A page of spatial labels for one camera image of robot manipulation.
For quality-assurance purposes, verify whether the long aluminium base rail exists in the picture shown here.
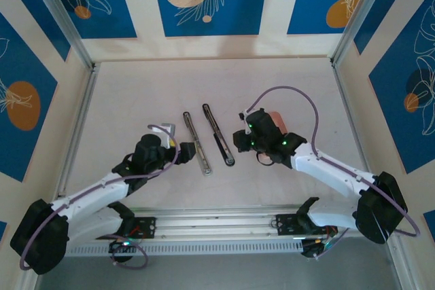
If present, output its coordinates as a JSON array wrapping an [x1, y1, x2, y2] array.
[[83, 203, 401, 240]]

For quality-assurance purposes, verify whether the aluminium frame post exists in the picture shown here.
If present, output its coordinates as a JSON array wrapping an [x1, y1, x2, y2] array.
[[16, 269, 45, 290], [385, 234, 412, 290], [24, 0, 96, 71], [330, 0, 395, 67]]

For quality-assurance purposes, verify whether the controller circuit board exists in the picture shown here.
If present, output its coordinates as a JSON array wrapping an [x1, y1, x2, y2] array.
[[300, 236, 336, 259], [107, 238, 139, 254]]

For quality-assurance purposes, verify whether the white slotted cable duct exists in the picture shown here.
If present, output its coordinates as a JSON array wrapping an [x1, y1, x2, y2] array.
[[66, 238, 305, 257]]

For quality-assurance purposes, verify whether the pink plastic tray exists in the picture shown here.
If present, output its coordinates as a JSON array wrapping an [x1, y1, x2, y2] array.
[[266, 109, 289, 137]]

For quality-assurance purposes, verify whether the aluminium side rail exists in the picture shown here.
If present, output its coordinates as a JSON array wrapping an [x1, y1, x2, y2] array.
[[331, 60, 383, 209], [55, 62, 100, 201]]

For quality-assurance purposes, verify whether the silver metal bar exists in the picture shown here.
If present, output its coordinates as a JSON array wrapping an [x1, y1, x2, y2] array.
[[182, 111, 213, 177]]

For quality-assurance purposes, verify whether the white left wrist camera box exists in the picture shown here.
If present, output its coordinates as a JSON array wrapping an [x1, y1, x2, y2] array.
[[152, 122, 177, 150]]

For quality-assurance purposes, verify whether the black stapler part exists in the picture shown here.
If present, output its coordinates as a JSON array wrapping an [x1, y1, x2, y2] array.
[[201, 103, 236, 168]]

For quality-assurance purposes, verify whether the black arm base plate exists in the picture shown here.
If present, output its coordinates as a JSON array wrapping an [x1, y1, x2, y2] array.
[[130, 217, 158, 239], [275, 213, 338, 237]]

